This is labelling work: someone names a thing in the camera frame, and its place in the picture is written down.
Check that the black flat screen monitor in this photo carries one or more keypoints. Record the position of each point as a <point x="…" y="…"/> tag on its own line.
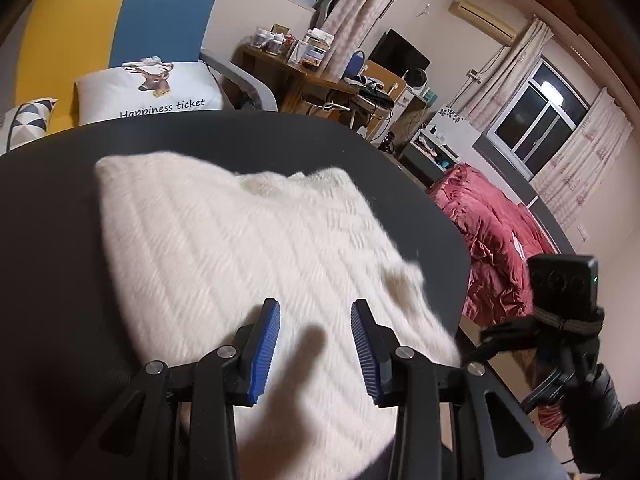
<point x="395" y="52"/>

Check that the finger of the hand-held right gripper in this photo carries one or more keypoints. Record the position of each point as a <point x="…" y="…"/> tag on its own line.
<point x="547" y="390"/>
<point x="505" y="337"/>

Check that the geometric-print pillow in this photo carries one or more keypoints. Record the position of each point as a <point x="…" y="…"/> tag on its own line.
<point x="27" y="120"/>

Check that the red quilt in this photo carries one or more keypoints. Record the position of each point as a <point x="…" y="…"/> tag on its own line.
<point x="490" y="240"/>

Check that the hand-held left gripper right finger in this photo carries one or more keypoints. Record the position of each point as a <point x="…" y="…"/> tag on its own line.
<point x="365" y="355"/>

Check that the grey lidded jar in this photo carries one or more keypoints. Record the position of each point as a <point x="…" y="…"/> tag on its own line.
<point x="274" y="46"/>

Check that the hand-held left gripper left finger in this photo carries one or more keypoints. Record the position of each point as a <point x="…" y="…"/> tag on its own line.
<point x="265" y="355"/>

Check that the stack of boxes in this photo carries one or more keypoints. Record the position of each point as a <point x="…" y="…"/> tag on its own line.
<point x="316" y="49"/>

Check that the low grey cabinet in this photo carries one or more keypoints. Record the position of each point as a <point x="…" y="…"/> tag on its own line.
<point x="425" y="160"/>

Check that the white-framed window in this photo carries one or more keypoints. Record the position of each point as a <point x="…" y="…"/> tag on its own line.
<point x="537" y="115"/>

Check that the wall air conditioner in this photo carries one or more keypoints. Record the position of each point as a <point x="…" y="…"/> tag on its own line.
<point x="482" y="17"/>

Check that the dark wooden desk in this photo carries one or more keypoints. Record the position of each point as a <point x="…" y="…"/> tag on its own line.
<point x="280" y="72"/>

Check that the blue bag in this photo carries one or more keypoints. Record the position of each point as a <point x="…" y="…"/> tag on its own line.
<point x="355" y="65"/>

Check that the cream knit sweater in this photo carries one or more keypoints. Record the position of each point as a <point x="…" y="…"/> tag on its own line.
<point x="225" y="240"/>

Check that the light wooden desk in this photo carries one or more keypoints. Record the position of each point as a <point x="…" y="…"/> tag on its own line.
<point x="387" y="77"/>

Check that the white round fan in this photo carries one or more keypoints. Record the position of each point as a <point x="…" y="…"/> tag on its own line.
<point x="416" y="81"/>

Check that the white deer-print pillow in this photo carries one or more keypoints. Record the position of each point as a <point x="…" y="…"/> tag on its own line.
<point x="190" y="87"/>

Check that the patterned curtain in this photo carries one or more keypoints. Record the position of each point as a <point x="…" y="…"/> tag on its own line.
<point x="585" y="160"/>
<point x="360" y="15"/>
<point x="510" y="65"/>

